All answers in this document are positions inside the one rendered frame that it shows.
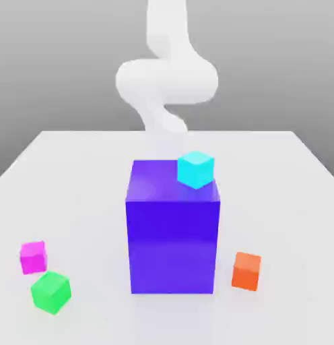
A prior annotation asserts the small cyan cube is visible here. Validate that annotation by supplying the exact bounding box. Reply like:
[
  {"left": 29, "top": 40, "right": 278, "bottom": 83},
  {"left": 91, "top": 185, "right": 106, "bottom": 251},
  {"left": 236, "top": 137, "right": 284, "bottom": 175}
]
[{"left": 176, "top": 150, "right": 215, "bottom": 190}]

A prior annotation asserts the small orange cube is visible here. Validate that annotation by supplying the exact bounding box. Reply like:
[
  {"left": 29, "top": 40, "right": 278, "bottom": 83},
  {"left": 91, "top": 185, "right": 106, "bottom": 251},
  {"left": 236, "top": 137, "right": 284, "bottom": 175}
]
[{"left": 231, "top": 251, "right": 263, "bottom": 292}]

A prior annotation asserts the small magenta cube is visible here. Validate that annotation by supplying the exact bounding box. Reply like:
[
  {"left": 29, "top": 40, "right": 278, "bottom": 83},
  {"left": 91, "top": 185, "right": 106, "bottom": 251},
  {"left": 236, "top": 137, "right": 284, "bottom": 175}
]
[{"left": 19, "top": 240, "right": 48, "bottom": 276}]

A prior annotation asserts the large purple box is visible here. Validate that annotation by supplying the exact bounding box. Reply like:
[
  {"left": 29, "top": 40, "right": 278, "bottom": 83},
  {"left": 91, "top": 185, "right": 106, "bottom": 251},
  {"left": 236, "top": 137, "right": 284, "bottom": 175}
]
[{"left": 125, "top": 159, "right": 221, "bottom": 295}]

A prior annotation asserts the small green cube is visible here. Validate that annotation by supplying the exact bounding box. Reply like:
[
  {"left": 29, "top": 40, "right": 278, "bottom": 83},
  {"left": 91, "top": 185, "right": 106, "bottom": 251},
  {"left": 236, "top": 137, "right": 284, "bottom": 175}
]
[{"left": 30, "top": 270, "right": 73, "bottom": 316}]

